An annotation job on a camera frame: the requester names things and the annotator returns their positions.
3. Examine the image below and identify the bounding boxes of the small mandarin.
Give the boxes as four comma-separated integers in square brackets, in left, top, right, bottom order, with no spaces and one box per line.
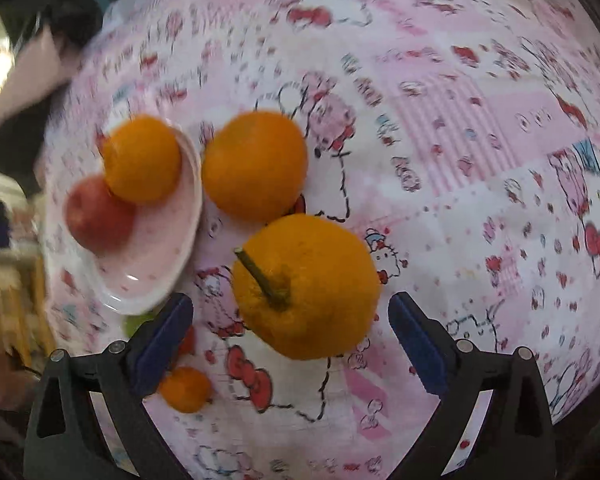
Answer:
[158,366,213,414]

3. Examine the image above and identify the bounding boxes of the pink plate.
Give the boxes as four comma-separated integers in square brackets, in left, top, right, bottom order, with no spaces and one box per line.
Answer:
[77,120,203,317]

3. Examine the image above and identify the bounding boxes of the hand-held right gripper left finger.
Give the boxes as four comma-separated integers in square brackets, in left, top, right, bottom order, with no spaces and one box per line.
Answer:
[24,292,196,480]

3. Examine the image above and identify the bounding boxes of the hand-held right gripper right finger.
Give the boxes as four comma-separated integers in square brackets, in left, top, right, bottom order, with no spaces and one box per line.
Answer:
[387,291,561,480]

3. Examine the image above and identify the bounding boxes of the green cherry tomato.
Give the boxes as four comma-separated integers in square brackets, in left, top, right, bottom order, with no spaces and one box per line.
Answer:
[122,310,158,342]

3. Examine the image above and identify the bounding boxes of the red apple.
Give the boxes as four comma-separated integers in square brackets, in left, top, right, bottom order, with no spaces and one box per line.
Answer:
[65,174,137,253]

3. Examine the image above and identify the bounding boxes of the red cherry tomato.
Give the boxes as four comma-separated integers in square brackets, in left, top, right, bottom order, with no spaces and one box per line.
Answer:
[177,324,197,356]

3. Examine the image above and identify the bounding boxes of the large stemmed orange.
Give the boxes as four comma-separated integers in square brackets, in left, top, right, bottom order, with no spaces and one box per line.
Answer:
[231,212,382,361]

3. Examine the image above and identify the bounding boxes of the round orange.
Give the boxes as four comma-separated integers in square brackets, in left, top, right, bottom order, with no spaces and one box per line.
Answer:
[201,110,310,224]

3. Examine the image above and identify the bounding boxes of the black cloth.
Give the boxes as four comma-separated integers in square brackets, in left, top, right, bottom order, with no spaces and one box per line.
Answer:
[0,0,146,91]

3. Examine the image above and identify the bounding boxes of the medium orange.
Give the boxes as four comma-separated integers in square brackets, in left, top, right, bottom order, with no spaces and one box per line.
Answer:
[101,114,183,206]

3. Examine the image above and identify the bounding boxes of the pink printed blanket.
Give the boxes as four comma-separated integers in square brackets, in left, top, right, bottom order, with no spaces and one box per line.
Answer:
[40,0,600,480]

